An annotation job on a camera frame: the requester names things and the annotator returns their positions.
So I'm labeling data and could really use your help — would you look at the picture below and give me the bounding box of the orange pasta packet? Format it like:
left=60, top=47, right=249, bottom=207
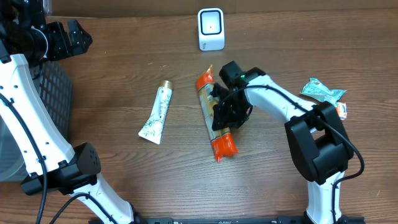
left=195, top=65, right=239, bottom=162

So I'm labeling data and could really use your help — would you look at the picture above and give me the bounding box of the white bamboo print tube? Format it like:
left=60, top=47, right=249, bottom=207
left=138, top=80, right=174, bottom=144

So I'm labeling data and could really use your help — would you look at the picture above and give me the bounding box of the teal wet wipes packet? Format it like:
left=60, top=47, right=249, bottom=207
left=300, top=78, right=346, bottom=107

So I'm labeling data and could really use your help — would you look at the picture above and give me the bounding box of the small orange snack packet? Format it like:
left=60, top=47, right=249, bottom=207
left=336, top=102, right=348, bottom=120

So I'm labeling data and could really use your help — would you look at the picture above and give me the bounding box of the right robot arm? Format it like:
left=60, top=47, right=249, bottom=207
left=211, top=61, right=354, bottom=223

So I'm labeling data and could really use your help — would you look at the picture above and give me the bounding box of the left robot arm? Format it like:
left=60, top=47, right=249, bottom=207
left=1, top=1, right=143, bottom=223

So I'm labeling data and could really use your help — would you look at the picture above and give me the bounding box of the white barcode scanner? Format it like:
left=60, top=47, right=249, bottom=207
left=197, top=7, right=225, bottom=51

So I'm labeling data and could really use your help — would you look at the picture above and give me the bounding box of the grey plastic shopping basket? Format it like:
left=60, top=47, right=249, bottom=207
left=1, top=62, right=73, bottom=182

